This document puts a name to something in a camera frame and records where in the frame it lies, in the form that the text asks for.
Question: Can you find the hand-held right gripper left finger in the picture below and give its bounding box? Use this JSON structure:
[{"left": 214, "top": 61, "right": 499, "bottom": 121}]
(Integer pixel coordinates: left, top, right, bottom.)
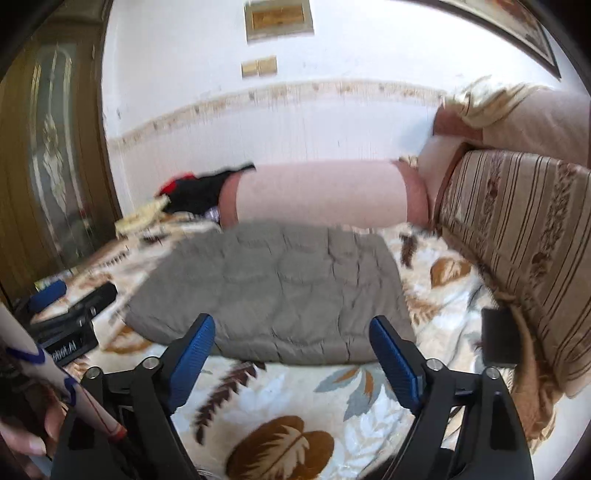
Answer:
[{"left": 55, "top": 313, "right": 216, "bottom": 480}]

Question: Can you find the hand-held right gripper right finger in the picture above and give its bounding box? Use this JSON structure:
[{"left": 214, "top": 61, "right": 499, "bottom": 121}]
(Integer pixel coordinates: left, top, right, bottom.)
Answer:
[{"left": 369, "top": 315, "right": 535, "bottom": 480}]

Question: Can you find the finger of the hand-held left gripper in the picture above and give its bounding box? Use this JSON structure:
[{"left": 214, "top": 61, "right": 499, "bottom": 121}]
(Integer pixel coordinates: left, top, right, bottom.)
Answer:
[
  {"left": 69, "top": 282, "right": 118, "bottom": 324},
  {"left": 28, "top": 281, "right": 68, "bottom": 315}
]

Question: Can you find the grey quilted hooded jacket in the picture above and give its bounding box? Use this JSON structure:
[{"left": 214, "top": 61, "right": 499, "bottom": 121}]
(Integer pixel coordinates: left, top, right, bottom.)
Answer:
[{"left": 126, "top": 220, "right": 416, "bottom": 367}]

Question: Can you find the person's left hand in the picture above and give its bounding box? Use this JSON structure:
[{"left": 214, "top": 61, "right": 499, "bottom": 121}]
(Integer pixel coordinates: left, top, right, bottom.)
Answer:
[{"left": 0, "top": 402, "right": 66, "bottom": 460}]

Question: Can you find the white printed tube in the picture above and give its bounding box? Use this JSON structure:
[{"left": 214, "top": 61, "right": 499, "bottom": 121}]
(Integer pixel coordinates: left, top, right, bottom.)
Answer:
[{"left": 0, "top": 302, "right": 127, "bottom": 439}]

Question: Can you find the leaf print blanket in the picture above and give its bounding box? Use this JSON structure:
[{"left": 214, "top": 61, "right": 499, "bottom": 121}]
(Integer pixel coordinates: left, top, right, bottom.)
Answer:
[{"left": 28, "top": 217, "right": 518, "bottom": 480}]

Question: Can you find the pale yellow cloth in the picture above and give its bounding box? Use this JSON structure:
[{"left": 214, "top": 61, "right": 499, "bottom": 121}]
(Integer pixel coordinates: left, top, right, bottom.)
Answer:
[{"left": 115, "top": 196, "right": 169, "bottom": 236}]

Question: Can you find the black flat object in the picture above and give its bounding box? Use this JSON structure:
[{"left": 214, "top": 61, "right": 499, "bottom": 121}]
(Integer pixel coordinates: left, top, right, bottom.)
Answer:
[{"left": 481, "top": 306, "right": 525, "bottom": 368}]

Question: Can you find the wooden door with glass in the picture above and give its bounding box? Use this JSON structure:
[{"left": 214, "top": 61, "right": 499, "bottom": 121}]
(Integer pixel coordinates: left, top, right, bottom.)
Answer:
[{"left": 0, "top": 9, "right": 123, "bottom": 296}]

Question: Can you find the red cloth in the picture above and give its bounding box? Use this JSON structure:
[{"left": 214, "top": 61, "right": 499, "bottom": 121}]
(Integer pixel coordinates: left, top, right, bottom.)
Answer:
[{"left": 154, "top": 172, "right": 197, "bottom": 197}]

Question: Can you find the tan fringed cloth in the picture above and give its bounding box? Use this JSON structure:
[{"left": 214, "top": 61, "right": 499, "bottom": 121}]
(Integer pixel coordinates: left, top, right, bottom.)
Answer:
[{"left": 510, "top": 305, "right": 560, "bottom": 454}]

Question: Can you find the black cloth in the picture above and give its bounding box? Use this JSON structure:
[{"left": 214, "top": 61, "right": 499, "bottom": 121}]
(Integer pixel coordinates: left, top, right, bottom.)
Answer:
[{"left": 164, "top": 161, "right": 257, "bottom": 215}]

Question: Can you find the striped sofa back cushion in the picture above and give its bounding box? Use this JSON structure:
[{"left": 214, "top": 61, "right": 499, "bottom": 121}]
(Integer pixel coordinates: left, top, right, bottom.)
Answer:
[{"left": 436, "top": 148, "right": 591, "bottom": 398}]

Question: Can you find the pink bolster pillow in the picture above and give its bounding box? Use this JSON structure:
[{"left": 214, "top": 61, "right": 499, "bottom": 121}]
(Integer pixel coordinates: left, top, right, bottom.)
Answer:
[{"left": 219, "top": 159, "right": 428, "bottom": 229}]

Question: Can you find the cream cloth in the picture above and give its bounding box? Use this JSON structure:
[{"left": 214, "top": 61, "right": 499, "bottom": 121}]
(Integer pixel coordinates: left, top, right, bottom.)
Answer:
[{"left": 441, "top": 76, "right": 541, "bottom": 127}]

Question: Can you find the small framed picture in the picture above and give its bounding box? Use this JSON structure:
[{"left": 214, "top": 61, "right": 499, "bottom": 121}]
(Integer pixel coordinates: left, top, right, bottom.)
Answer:
[{"left": 244, "top": 0, "right": 315, "bottom": 43}]

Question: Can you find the large framed picture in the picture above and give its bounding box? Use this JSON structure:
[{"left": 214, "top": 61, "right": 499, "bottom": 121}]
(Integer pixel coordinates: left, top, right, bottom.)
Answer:
[{"left": 434, "top": 0, "right": 561, "bottom": 79}]

